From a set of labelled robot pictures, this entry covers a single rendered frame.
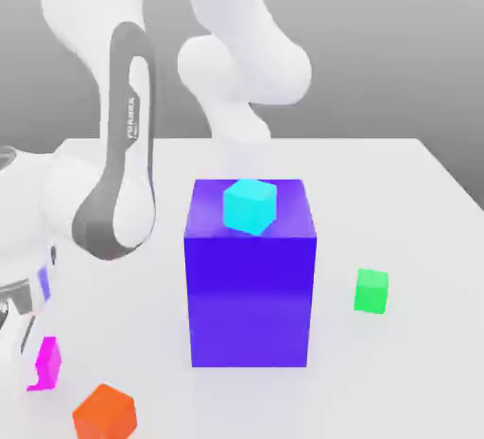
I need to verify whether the large blue box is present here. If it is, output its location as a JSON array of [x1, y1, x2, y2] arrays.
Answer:
[[183, 178, 318, 369]]

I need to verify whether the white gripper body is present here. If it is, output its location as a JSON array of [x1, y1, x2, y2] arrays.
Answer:
[[0, 308, 43, 377]]

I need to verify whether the small cyan cube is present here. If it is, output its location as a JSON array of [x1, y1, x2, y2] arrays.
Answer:
[[221, 178, 278, 237]]

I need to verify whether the small magenta cube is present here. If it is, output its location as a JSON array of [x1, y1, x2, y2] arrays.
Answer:
[[26, 335, 62, 394]]

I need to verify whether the small orange cube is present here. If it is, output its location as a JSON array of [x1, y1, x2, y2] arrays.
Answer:
[[72, 382, 138, 439]]

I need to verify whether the small green cube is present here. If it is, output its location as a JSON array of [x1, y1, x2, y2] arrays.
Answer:
[[353, 268, 389, 315]]

